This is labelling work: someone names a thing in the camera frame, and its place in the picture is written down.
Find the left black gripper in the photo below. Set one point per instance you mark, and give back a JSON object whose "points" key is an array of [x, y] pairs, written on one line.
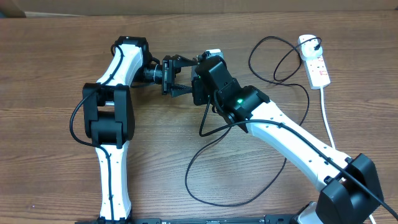
{"points": [[167, 74]]}

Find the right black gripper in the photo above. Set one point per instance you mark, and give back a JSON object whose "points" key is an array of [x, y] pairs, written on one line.
{"points": [[200, 88]]}

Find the Samsung Galaxy smartphone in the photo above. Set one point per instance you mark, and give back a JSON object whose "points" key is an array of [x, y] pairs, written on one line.
{"points": [[194, 75]]}

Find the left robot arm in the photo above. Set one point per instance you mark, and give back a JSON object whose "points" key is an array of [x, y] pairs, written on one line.
{"points": [[109, 116]]}

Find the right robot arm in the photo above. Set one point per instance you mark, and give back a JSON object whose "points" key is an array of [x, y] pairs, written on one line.
{"points": [[349, 188]]}

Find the white charger plug adapter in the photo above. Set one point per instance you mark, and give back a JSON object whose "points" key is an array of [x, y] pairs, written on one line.
{"points": [[310, 47]]}

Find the white power strip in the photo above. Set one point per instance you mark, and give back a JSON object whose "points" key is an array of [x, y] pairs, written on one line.
{"points": [[317, 73]]}

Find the cardboard backdrop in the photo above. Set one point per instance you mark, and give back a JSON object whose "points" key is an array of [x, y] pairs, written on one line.
{"points": [[21, 8]]}

